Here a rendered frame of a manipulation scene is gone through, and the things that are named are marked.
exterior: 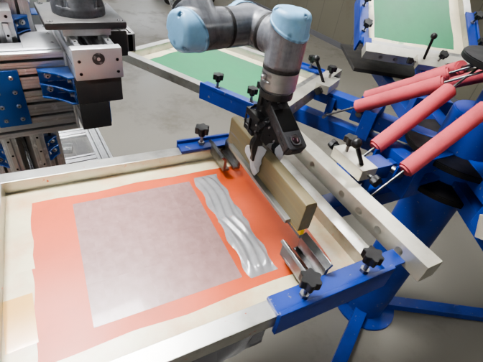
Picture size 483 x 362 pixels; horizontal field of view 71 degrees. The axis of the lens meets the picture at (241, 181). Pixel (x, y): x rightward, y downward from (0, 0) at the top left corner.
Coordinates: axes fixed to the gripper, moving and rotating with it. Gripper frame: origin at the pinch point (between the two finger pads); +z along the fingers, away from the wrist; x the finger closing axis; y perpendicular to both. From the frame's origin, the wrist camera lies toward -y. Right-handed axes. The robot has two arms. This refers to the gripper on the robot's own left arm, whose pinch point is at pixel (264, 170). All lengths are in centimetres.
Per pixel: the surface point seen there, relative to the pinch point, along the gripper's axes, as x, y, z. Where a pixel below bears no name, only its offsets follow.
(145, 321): 33.9, -19.5, 13.5
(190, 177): 11.5, 18.1, 13.7
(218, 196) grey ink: 7.5, 7.7, 13.0
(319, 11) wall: -372, 442, 72
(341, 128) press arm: -60, 35, 18
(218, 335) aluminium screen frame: 23.3, -28.6, 9.9
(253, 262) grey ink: 8.6, -15.0, 13.1
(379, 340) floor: -77, -20, 109
